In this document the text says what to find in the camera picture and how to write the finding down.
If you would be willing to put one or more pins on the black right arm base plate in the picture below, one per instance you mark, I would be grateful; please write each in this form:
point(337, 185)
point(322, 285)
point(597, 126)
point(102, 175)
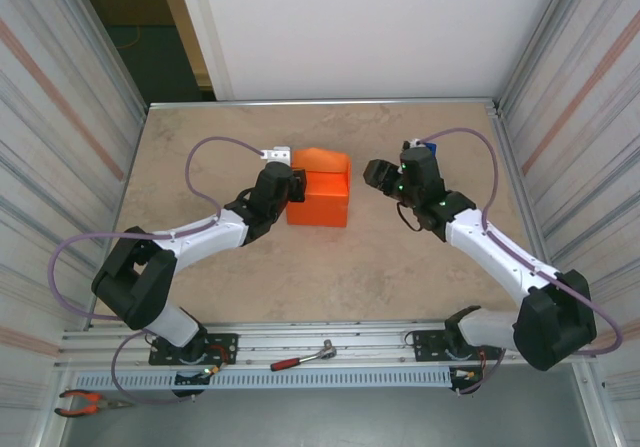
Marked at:
point(425, 344)

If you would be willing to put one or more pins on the orange wrapping paper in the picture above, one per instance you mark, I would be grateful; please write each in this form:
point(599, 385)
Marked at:
point(320, 207)

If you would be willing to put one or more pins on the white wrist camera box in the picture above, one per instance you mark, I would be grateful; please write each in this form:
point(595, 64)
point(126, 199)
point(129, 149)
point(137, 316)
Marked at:
point(414, 143)
point(277, 154)

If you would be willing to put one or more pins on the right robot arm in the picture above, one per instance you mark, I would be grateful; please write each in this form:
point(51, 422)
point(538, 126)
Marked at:
point(555, 327)

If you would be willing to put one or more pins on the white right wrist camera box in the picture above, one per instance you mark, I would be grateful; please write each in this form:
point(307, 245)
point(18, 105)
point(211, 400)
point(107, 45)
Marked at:
point(414, 143)

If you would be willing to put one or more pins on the blue tape dispenser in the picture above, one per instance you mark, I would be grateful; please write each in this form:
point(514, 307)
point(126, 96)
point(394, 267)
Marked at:
point(434, 148)

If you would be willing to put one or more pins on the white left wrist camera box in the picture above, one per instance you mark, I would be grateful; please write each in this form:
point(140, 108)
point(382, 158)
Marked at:
point(277, 154)

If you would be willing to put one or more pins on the wide aluminium extrusion rail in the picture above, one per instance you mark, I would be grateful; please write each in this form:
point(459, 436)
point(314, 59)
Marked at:
point(350, 329)

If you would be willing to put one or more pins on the yellow power connector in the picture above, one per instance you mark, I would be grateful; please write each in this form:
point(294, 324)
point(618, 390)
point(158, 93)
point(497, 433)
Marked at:
point(215, 370)
point(470, 375)

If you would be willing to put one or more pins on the thin aluminium extrusion rail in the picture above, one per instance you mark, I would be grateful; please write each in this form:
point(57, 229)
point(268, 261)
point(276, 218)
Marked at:
point(325, 102)

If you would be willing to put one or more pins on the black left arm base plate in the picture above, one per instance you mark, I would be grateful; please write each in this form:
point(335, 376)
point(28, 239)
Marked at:
point(225, 347)

